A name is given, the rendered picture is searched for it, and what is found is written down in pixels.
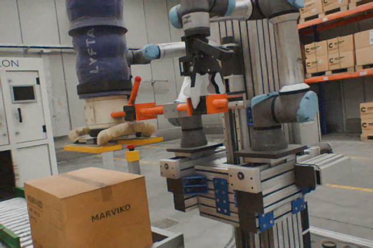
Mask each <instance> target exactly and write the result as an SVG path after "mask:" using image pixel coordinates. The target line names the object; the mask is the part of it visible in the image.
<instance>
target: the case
mask: <svg viewBox="0 0 373 248"><path fill-rule="evenodd" d="M24 190H25V195H26V203H27V210H28V215H29V223H30V231H31V239H32V244H33V248H148V247H150V246H152V245H153V237H152V227H151V222H150V213H149V203H148V198H147V188H146V184H145V177H144V176H141V175H134V174H131V173H124V172H117V171H112V170H110V169H103V168H96V167H92V166H91V167H88V168H83V169H78V170H75V171H70V172H65V173H60V174H56V175H51V176H46V177H43V178H38V179H33V180H28V181H25V182H24Z"/></svg>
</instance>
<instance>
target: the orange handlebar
mask: <svg viewBox="0 0 373 248"><path fill-rule="evenodd" d="M212 104H213V106H214V107H215V108H219V107H226V106H227V105H228V100H227V99H218V100H214V101H213V103H212ZM177 110H179V111H187V104H186V103H184V104H178V105H177ZM139 113H140V114H141V115H144V114H147V115H159V114H160V115H162V114H164V109H163V105H161V104H159V105H154V106H148V107H146V108H141V109H140V110H139ZM124 116H125V112H124V111H117V112H112V113H111V117H112V118H120V117H124Z"/></svg>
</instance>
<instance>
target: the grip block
mask: <svg viewBox="0 0 373 248"><path fill-rule="evenodd" d="M154 105H156V102H146V103H138V104H132V105H124V106H123V110H124V112H125V116H124V120H125V122H131V121H145V120H151V119H157V115H147V114H144V115H141V114H140V113H139V110H140V109H141V108H146V107H148V106H154Z"/></svg>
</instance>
